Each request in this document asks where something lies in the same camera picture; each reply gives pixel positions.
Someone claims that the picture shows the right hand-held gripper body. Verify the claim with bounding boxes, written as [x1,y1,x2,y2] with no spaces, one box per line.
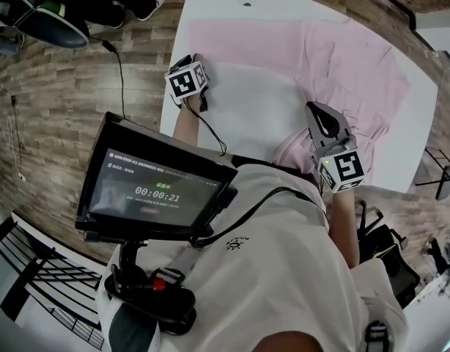
[312,136,366,194]

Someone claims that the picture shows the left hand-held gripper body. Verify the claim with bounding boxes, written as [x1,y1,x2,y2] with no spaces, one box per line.
[165,54,210,112]

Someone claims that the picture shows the pink robe garment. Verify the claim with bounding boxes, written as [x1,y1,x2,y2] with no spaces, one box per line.
[188,16,411,185]

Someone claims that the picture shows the person's right forearm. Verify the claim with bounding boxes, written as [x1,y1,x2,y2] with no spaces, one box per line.
[329,188,360,269]

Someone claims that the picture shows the person's left forearm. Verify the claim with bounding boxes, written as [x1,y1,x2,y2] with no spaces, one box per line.
[172,103,202,148]

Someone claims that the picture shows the large white table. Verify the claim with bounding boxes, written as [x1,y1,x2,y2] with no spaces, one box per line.
[159,0,439,194]

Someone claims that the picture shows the black bag yellow trim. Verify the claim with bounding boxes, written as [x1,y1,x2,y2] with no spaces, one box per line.
[371,242,400,262]

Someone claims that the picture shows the black folding chair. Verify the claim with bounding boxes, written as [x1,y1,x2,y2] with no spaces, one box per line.
[415,147,450,201]

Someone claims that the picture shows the black office chair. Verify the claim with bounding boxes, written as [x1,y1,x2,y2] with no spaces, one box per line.
[356,199,420,307]

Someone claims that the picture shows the black monitor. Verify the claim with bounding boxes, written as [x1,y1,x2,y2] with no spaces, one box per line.
[75,111,239,238]

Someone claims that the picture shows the dark blue oval pad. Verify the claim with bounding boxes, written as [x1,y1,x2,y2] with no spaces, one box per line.
[18,0,90,49]

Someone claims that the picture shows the person's white t-shirt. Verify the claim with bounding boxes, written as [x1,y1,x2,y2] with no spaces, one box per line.
[96,154,411,352]

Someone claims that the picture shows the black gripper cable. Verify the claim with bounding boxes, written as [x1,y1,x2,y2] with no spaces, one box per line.
[180,97,228,157]

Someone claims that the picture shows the black floor cable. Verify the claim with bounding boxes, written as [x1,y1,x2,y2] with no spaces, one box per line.
[89,37,127,120]

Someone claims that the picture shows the black chest cable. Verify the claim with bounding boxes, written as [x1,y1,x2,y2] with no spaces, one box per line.
[190,186,328,249]

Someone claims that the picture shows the grey harness strap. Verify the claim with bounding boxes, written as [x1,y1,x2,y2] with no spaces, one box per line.
[111,298,163,352]
[364,319,394,352]

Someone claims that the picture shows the thin white cable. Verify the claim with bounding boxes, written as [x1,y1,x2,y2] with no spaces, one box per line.
[0,82,28,183]

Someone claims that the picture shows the black monitor mount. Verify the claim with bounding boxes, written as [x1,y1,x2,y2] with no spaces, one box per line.
[84,231,215,335]

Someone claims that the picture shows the black metal frame chair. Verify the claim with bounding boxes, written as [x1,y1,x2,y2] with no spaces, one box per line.
[0,216,105,348]

